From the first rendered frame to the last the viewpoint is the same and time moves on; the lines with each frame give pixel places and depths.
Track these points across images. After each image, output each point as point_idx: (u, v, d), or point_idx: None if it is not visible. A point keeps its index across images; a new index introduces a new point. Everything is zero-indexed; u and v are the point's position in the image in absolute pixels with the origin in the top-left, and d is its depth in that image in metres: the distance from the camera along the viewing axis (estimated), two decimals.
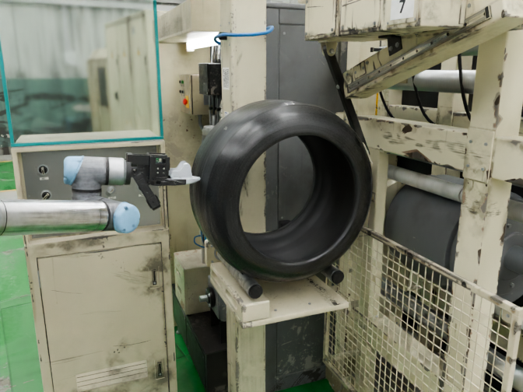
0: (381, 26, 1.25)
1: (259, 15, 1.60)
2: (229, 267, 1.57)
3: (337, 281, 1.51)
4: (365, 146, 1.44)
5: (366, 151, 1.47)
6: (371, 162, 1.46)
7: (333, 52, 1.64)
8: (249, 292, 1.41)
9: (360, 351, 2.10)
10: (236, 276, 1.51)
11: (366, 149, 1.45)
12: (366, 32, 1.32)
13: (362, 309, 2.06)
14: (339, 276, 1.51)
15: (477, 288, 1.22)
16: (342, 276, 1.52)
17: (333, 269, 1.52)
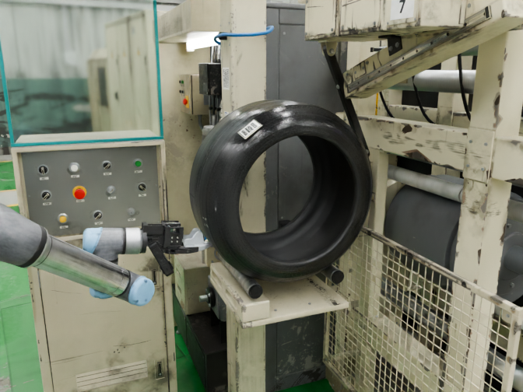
0: (381, 26, 1.25)
1: (259, 15, 1.60)
2: None
3: (337, 274, 1.51)
4: (243, 135, 1.29)
5: (247, 127, 1.30)
6: (259, 123, 1.30)
7: (333, 52, 1.64)
8: (261, 286, 1.42)
9: (360, 351, 2.10)
10: None
11: (247, 131, 1.29)
12: (366, 32, 1.32)
13: (362, 309, 2.06)
14: (338, 279, 1.52)
15: (477, 288, 1.22)
16: (335, 281, 1.51)
17: None
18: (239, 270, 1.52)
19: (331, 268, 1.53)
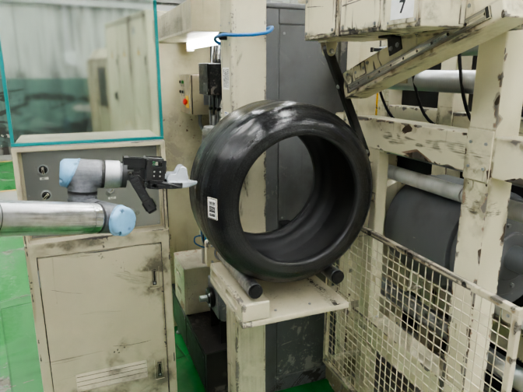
0: (381, 26, 1.25)
1: (259, 15, 1.60)
2: None
3: (335, 276, 1.51)
4: (213, 218, 1.32)
5: (209, 208, 1.32)
6: (213, 198, 1.30)
7: (333, 52, 1.64)
8: (257, 285, 1.41)
9: (360, 351, 2.10)
10: None
11: (212, 212, 1.31)
12: (366, 32, 1.32)
13: (362, 309, 2.06)
14: (339, 278, 1.52)
15: (477, 288, 1.22)
16: (338, 282, 1.52)
17: None
18: (236, 274, 1.52)
19: (328, 271, 1.53)
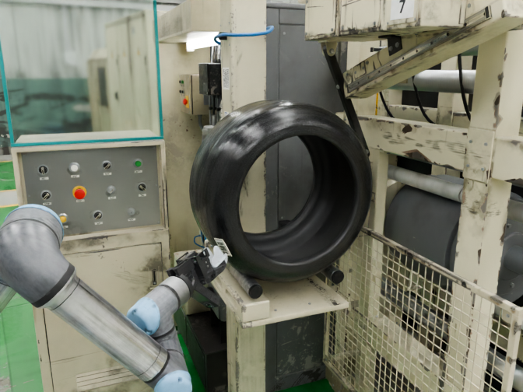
0: (381, 26, 1.25)
1: (259, 15, 1.60)
2: None
3: (335, 278, 1.51)
4: (227, 254, 1.36)
5: (220, 247, 1.36)
6: (219, 239, 1.34)
7: (333, 52, 1.64)
8: (254, 285, 1.41)
9: (360, 351, 2.10)
10: None
11: (225, 250, 1.36)
12: (366, 32, 1.32)
13: (362, 309, 2.06)
14: (340, 278, 1.52)
15: (477, 288, 1.22)
16: (340, 281, 1.52)
17: (339, 270, 1.53)
18: (235, 277, 1.52)
19: (327, 274, 1.53)
